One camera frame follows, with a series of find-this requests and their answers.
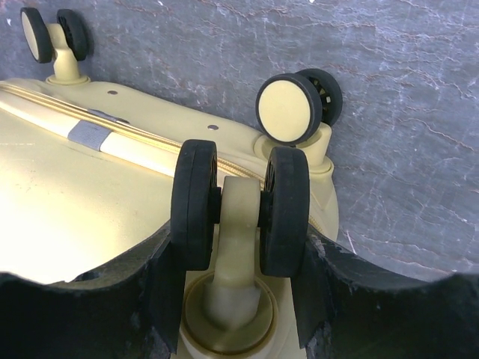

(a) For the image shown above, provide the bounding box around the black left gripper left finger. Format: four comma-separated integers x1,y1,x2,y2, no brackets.
1,226,185,358

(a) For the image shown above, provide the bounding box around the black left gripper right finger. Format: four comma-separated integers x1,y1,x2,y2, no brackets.
293,228,478,358

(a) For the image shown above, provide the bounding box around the yellow suitcase with black lining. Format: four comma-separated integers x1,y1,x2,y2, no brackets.
1,7,343,358

